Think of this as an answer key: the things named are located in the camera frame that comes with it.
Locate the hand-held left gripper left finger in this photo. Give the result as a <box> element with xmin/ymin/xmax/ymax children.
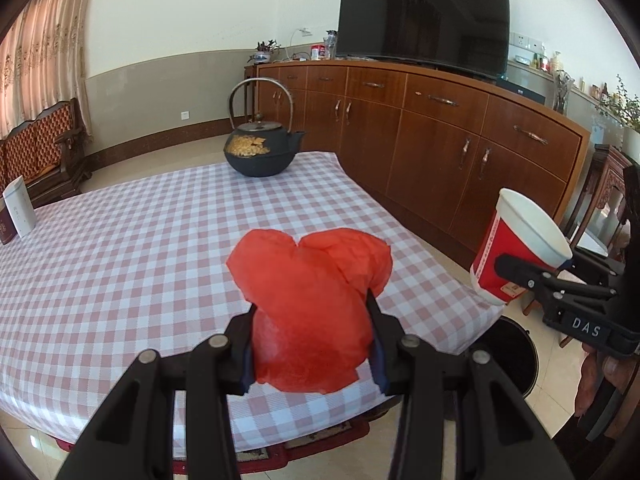
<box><xmin>57</xmin><ymin>305</ymin><xmax>258</xmax><ymax>480</ymax></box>

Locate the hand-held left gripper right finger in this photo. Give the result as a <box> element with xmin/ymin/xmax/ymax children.
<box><xmin>365</xmin><ymin>290</ymin><xmax>576</xmax><ymax>480</ymax></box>

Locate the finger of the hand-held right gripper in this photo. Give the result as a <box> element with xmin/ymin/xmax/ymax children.
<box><xmin>494</xmin><ymin>254</ymin><xmax>618</xmax><ymax>322</ymax></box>
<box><xmin>557</xmin><ymin>249</ymin><xmax>626</xmax><ymax>288</ymax></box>

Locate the red paper cup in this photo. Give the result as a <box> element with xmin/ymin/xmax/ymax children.
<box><xmin>470</xmin><ymin>188</ymin><xmax>573</xmax><ymax>306</ymax></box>

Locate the red paper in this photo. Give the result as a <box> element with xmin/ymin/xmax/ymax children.
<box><xmin>226</xmin><ymin>227</ymin><xmax>393</xmax><ymax>393</ymax></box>

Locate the black plastic bucket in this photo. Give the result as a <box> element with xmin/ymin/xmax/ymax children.
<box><xmin>470</xmin><ymin>315</ymin><xmax>540</xmax><ymax>403</ymax></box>

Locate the person's right hand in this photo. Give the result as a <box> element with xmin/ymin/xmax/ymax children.
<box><xmin>574</xmin><ymin>347</ymin><xmax>640</xmax><ymax>413</ymax></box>

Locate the carved wooden stand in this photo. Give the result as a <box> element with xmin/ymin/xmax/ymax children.
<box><xmin>560</xmin><ymin>144</ymin><xmax>636</xmax><ymax>261</ymax></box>

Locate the wooden sideboard cabinet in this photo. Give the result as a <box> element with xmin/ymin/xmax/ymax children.
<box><xmin>244</xmin><ymin>58</ymin><xmax>592</xmax><ymax>256</ymax></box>

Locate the green plant in white pot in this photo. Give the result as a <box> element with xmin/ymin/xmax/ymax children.
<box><xmin>595</xmin><ymin>75</ymin><xmax>640</xmax><ymax>151</ymax></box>

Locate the glass vase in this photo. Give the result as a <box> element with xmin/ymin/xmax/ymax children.
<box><xmin>552</xmin><ymin>71</ymin><xmax>576</xmax><ymax>115</ymax></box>

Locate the black set-top box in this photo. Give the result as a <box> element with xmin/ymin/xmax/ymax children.
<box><xmin>495</xmin><ymin>76</ymin><xmax>546</xmax><ymax>106</ymax></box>

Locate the black cast iron teapot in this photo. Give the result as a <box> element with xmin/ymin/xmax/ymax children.
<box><xmin>222</xmin><ymin>77</ymin><xmax>307</xmax><ymax>178</ymax></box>

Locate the black flat television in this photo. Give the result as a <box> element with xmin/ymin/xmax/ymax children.
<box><xmin>335</xmin><ymin>0</ymin><xmax>511</xmax><ymax>81</ymax></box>

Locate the white upright box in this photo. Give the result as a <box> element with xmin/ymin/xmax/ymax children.
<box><xmin>2</xmin><ymin>176</ymin><xmax>37</xmax><ymax>237</ymax></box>

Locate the wooden bench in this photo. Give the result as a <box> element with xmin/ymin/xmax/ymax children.
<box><xmin>0</xmin><ymin>97</ymin><xmax>93</xmax><ymax>208</ymax></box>

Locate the small potted plant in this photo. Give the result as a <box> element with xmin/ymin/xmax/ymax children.
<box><xmin>247</xmin><ymin>37</ymin><xmax>283</xmax><ymax>65</ymax></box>

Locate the beige embroidered curtain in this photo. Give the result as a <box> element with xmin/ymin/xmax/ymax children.
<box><xmin>0</xmin><ymin>0</ymin><xmax>101</xmax><ymax>136</ymax></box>

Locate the white charger cable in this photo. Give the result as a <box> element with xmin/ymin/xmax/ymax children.
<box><xmin>289</xmin><ymin>27</ymin><xmax>313</xmax><ymax>61</ymax></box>

